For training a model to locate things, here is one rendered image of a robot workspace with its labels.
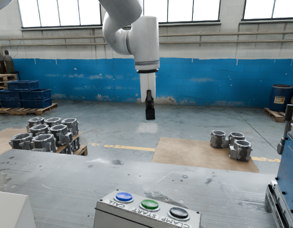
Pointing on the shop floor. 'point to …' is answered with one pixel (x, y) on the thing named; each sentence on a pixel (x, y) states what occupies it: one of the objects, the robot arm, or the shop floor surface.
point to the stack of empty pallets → (2, 82)
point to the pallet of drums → (281, 101)
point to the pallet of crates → (25, 99)
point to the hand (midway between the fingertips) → (150, 112)
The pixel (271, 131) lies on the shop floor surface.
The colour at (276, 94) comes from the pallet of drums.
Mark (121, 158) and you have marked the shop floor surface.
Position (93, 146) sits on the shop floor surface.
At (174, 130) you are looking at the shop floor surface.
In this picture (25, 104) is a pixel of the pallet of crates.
